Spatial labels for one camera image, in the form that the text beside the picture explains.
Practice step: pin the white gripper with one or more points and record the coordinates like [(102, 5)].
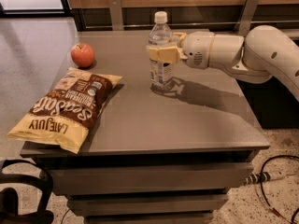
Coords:
[(196, 48)]

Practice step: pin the clear plastic water bottle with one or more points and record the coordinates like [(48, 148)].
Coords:
[(161, 34)]

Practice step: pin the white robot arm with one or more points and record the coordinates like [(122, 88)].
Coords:
[(263, 53)]

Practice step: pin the brown yellow chip bag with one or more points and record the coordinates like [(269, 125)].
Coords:
[(66, 114)]

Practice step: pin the red apple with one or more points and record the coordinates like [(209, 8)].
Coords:
[(82, 55)]

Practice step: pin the grey drawer cabinet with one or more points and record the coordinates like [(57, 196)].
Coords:
[(182, 188)]

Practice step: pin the white power strip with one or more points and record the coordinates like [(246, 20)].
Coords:
[(263, 177)]

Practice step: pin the left metal bracket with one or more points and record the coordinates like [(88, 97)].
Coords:
[(115, 10)]

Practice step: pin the metal bracket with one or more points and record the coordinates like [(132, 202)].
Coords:
[(115, 10), (242, 27)]

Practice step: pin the right metal bracket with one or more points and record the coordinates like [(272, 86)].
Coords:
[(242, 27)]

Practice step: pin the black bag with strap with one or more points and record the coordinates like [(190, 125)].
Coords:
[(13, 186)]

